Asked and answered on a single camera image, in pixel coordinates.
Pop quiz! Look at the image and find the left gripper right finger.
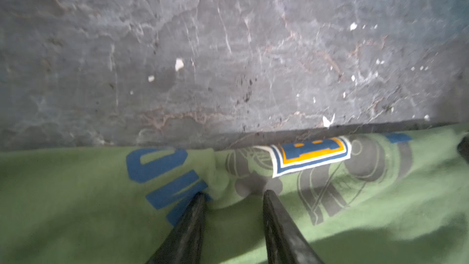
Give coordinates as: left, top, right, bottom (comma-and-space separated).
263, 190, 324, 264

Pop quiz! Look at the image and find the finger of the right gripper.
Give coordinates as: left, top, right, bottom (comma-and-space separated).
457, 136, 469, 163

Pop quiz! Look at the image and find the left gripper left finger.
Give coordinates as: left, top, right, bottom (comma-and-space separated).
147, 193, 206, 264

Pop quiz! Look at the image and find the green tank top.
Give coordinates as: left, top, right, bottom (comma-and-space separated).
1, 123, 469, 264

